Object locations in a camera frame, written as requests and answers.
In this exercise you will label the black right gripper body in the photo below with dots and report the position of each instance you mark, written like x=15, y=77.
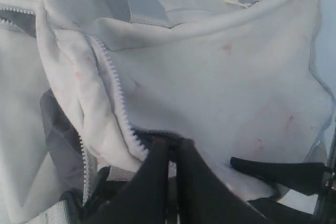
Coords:
x=324, y=211

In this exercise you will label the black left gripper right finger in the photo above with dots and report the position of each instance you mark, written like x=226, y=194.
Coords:
x=203, y=198

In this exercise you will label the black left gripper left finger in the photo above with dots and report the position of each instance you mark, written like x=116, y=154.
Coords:
x=143, y=198

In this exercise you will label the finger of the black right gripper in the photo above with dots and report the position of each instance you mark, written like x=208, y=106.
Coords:
x=305, y=178

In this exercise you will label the white canvas duffel bag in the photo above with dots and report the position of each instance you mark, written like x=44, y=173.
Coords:
x=235, y=76

